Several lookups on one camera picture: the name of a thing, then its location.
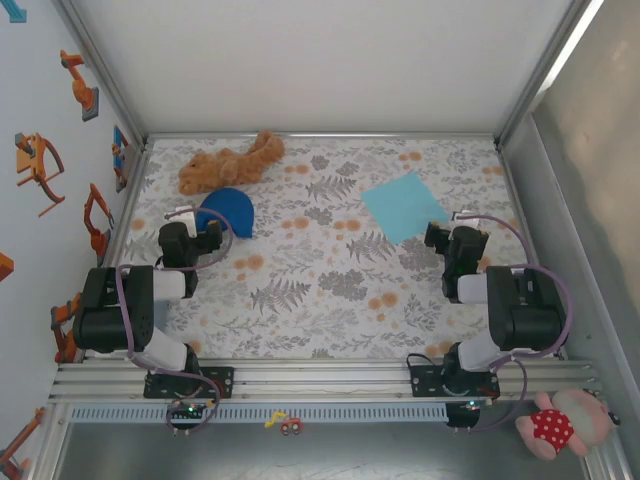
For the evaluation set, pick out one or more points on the aluminium frame crossbar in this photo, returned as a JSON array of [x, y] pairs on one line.
[[325, 135]]

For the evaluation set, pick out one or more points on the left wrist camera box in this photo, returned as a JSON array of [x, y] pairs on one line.
[[186, 216]]

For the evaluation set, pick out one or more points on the light blue cloth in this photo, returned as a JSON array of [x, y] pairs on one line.
[[402, 207]]

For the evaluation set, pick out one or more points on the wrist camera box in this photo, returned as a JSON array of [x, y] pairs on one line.
[[186, 216], [470, 219]]

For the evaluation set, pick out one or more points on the small circuit board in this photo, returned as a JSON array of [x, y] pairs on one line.
[[475, 404], [192, 410]]

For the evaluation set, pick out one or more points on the blue wall sticker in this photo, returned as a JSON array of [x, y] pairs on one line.
[[17, 11]]

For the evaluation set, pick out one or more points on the aluminium frame post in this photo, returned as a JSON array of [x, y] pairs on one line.
[[545, 70], [100, 70]]

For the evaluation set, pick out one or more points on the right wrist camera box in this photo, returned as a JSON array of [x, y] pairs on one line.
[[470, 219]]

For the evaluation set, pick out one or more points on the small yellow squiggle toy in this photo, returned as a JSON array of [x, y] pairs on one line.
[[275, 419]]

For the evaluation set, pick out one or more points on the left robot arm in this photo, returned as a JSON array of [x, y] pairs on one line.
[[112, 310]]

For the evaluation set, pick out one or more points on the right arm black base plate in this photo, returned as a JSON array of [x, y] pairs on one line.
[[425, 382]]

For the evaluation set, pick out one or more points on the blue fabric cap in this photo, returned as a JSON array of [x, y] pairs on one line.
[[235, 210]]

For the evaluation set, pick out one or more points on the floral patterned table mat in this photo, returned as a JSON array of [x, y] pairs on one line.
[[325, 310]]

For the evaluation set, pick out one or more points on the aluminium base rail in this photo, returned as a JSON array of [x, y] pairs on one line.
[[325, 380]]

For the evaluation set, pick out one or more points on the orange block wall sticker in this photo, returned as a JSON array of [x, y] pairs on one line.
[[5, 267]]

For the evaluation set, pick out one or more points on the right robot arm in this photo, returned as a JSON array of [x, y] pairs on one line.
[[525, 310]]

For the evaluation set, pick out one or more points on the small red toy car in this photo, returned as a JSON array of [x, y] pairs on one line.
[[291, 427]]

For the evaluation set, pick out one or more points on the brown teddy bear plush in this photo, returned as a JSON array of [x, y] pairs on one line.
[[235, 167]]

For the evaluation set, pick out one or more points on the pink plush doll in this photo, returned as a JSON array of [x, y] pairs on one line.
[[575, 415]]

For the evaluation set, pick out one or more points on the orange gripper wall sticker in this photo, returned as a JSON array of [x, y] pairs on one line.
[[32, 160]]

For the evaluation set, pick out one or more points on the blue and orange sticker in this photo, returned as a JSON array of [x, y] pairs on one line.
[[119, 150]]

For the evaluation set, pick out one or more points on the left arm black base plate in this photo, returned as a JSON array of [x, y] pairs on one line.
[[220, 382]]

